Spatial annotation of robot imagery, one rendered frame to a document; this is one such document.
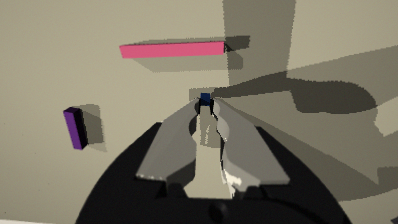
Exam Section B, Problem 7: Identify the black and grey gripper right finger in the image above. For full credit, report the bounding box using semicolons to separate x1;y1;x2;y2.
210;98;352;224

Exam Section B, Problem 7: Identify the pink rod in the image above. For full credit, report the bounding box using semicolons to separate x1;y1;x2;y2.
119;41;224;58

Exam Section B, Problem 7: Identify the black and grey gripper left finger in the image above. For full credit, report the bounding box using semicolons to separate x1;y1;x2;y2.
75;97;201;224

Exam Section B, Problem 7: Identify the small blue cube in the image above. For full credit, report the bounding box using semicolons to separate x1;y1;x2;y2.
200;93;211;106

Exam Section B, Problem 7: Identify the purple rod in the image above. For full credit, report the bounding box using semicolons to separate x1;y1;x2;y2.
63;107;87;150

